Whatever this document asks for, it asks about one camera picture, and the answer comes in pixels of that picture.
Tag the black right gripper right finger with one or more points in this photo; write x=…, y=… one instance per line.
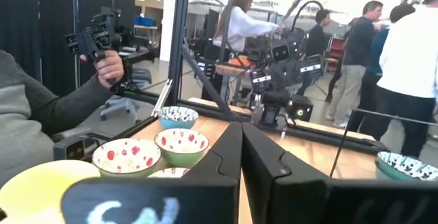
x=291, y=193

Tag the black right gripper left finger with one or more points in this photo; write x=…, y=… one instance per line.
x=219, y=183

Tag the green bowl red fruit print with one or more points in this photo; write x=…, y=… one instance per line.
x=126, y=155
x=167, y=173
x=181, y=142

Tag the teal bowl dark floral print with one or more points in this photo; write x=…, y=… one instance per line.
x=386, y=176
x=407, y=164
x=178, y=114

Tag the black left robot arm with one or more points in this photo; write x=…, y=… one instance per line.
x=273, y=109

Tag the wooden workbench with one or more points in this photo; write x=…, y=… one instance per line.
x=229, y=70

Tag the person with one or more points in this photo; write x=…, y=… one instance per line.
x=359, y=46
x=239, y=28
x=316, y=39
x=376, y=56
x=20, y=114
x=410, y=56

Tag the wooden riser shelf black legs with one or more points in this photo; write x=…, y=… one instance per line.
x=359, y=164

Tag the grey office chair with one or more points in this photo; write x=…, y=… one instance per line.
x=119, y=104

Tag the blue storage bin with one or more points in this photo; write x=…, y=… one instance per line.
x=143, y=21

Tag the person's hand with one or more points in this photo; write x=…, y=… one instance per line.
x=109, y=68

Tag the yellow plastic bowl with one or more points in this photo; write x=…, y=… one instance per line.
x=34, y=189

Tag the black curtain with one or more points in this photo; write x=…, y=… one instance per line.
x=54, y=11

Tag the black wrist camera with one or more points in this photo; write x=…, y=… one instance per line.
x=280, y=52

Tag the black aluminium table frame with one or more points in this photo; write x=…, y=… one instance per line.
x=178, y=46

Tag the silver frame bracket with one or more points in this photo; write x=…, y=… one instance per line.
x=163, y=95

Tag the small grey depth camera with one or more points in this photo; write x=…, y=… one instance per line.
x=73, y=148

